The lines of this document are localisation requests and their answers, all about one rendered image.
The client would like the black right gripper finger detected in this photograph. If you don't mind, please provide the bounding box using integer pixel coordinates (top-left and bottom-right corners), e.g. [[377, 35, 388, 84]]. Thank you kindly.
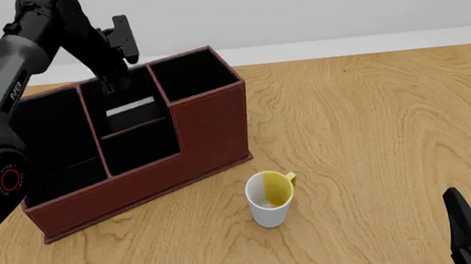
[[440, 185, 471, 251]]

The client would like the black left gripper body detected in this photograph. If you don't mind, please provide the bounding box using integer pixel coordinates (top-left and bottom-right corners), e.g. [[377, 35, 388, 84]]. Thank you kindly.
[[96, 70, 132, 97]]

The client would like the red-brown desk caddy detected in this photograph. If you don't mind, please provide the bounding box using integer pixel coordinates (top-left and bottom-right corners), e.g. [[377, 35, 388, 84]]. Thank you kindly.
[[7, 41, 261, 248]]

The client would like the white and yellow mug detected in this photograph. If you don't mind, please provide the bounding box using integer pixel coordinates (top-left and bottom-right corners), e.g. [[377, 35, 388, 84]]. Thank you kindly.
[[242, 167, 303, 231]]

